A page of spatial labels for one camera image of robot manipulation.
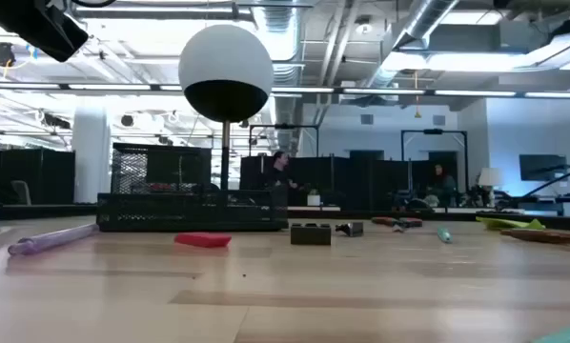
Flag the grey office chair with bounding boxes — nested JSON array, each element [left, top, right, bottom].
[[10, 179, 33, 207]]

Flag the black camera gantry frame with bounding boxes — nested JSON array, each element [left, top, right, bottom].
[[399, 128, 469, 194], [248, 123, 320, 159]]

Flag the white round column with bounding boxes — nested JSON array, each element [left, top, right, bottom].
[[71, 105, 112, 205]]

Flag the purple pen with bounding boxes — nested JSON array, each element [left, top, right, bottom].
[[7, 222, 101, 257]]

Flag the black binder clip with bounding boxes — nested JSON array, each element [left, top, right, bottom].
[[335, 221, 365, 238], [290, 222, 333, 247]]

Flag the black partition panel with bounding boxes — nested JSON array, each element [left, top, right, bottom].
[[239, 152, 459, 211], [0, 148, 76, 206]]

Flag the red eraser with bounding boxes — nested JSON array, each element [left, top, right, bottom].
[[173, 232, 233, 250]]

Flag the black wall monitor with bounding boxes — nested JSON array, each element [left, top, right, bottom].
[[519, 153, 569, 183]]

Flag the brown wooden pencil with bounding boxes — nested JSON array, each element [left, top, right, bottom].
[[499, 228, 570, 246]]

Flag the white globe table lamp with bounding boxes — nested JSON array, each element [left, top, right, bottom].
[[177, 23, 275, 192]]

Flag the white shade desk lamp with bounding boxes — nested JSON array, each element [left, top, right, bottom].
[[477, 167, 504, 201]]

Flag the black aluminium table frame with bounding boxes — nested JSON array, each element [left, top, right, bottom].
[[0, 202, 570, 233]]

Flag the red handled scissors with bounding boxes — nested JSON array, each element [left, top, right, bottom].
[[371, 215, 424, 234]]

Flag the person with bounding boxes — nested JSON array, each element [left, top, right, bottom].
[[264, 151, 299, 192], [429, 163, 458, 207]]

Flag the black mesh desk organizer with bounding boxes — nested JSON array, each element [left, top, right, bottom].
[[96, 142, 289, 233]]

